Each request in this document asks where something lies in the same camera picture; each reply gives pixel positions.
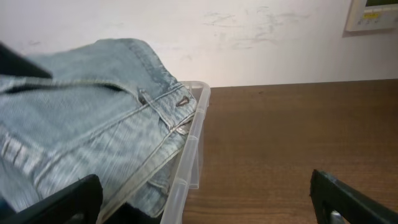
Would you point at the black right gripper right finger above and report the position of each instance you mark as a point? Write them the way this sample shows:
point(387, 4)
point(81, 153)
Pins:
point(336, 202)

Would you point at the dark grey garment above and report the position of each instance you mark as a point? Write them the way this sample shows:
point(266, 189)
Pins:
point(127, 214)

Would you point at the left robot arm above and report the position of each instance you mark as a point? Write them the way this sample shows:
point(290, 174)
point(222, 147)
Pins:
point(16, 65)

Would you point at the clear plastic storage container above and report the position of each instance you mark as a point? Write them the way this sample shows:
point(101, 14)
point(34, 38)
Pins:
point(189, 167)

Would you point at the light blue jeans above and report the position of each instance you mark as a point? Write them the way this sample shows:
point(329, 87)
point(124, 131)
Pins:
point(110, 109)

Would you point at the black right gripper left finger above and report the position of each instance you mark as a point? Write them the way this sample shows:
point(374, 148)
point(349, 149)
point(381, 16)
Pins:
point(84, 198)

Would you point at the beige wall control panel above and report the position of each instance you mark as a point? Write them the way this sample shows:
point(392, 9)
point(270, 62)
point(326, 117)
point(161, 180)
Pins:
point(365, 15)

